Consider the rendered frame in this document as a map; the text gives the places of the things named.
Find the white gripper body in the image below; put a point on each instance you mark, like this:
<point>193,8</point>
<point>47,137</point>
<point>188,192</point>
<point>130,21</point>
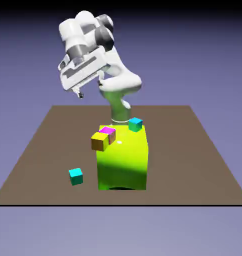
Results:
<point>81,74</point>

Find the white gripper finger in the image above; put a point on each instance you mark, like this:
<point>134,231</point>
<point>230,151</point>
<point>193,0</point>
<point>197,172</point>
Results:
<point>79,93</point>
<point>101,78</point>

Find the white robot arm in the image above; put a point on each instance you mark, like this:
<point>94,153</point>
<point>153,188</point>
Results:
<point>121,80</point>

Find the small magenta cube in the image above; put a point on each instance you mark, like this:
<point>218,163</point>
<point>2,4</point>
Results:
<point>109,132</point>

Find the small yellow cube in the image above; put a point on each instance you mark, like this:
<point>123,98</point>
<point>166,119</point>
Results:
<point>99,141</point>

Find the small cyan cube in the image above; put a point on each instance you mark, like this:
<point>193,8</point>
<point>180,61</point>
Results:
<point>135,124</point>
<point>76,176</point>

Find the large lime green box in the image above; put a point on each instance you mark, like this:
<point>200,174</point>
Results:
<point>123,160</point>

